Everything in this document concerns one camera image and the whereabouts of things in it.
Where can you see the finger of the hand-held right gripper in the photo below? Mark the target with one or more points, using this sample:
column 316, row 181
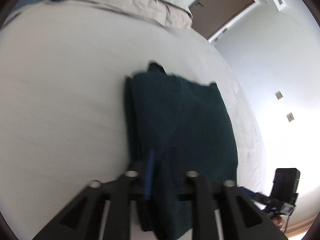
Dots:
column 257, row 197

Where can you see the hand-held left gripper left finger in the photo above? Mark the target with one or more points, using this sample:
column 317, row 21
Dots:
column 149, row 177

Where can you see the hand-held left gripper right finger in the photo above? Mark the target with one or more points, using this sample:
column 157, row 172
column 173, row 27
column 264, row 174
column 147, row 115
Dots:
column 202, row 205

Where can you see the dark green sweater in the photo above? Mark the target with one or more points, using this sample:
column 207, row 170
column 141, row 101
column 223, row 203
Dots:
column 187, row 120

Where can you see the person's right hand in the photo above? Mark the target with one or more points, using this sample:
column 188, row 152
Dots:
column 279, row 223

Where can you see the brown door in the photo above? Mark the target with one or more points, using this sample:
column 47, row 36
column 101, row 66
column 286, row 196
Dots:
column 220, row 7

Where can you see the blue bed sheet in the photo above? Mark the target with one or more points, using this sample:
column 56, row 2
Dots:
column 27, row 1

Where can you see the beige wall socket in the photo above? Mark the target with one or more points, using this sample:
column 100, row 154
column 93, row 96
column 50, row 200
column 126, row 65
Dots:
column 290, row 117
column 278, row 95

